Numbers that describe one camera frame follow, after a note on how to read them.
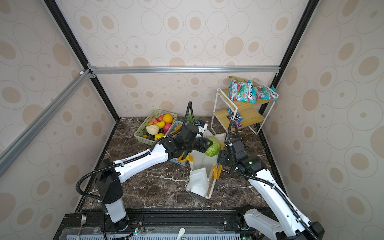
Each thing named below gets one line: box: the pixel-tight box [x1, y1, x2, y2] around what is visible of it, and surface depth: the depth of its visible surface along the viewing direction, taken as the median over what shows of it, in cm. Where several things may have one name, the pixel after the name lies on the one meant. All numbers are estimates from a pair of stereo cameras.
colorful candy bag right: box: [256, 85, 278, 102], surface depth 85 cm
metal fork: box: [77, 213, 87, 240], surface depth 76 cm
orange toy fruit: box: [163, 113, 173, 124], surface depth 112 cm
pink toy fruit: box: [163, 122, 172, 133], surface depth 108 cm
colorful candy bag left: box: [228, 79, 257, 104], surface depth 83 cm
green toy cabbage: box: [205, 137, 221, 157], surface depth 77 cm
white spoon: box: [176, 227, 186, 240], surface depth 72 cm
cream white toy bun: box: [146, 124, 159, 135], surface depth 102 cm
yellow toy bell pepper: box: [154, 133, 165, 141], surface depth 102 cm
